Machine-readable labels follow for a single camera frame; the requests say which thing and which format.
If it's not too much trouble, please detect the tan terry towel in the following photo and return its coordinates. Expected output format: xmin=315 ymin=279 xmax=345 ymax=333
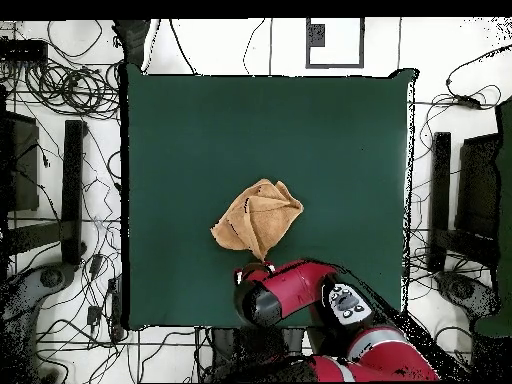
xmin=210 ymin=178 xmax=305 ymax=263

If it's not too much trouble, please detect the black flat device box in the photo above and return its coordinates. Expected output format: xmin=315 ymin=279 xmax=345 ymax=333
xmin=0 ymin=39 xmax=49 ymax=64

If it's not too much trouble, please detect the black power strip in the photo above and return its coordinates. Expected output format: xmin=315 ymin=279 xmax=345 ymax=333
xmin=107 ymin=277 xmax=123 ymax=341

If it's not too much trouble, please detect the dark green table cloth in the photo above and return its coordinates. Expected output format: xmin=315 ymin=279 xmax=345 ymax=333
xmin=119 ymin=63 xmax=419 ymax=331

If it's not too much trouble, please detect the black square case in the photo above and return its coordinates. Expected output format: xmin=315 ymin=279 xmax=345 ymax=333
xmin=0 ymin=110 xmax=40 ymax=212
xmin=455 ymin=133 xmax=502 ymax=241

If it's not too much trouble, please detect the person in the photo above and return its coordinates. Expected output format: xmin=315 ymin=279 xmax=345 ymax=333
xmin=112 ymin=19 xmax=152 ymax=68

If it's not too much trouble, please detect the dark green fabric sheet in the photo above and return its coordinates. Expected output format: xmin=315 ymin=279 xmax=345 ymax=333
xmin=471 ymin=95 xmax=512 ymax=338

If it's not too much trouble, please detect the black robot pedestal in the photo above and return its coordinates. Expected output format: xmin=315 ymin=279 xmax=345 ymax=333
xmin=209 ymin=326 xmax=317 ymax=383

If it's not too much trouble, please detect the dark square floor frame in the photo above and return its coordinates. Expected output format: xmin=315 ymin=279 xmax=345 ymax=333
xmin=305 ymin=17 xmax=366 ymax=70

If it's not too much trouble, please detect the coiled black cable bundle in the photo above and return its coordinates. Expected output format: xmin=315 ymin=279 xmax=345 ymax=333
xmin=23 ymin=59 xmax=121 ymax=121

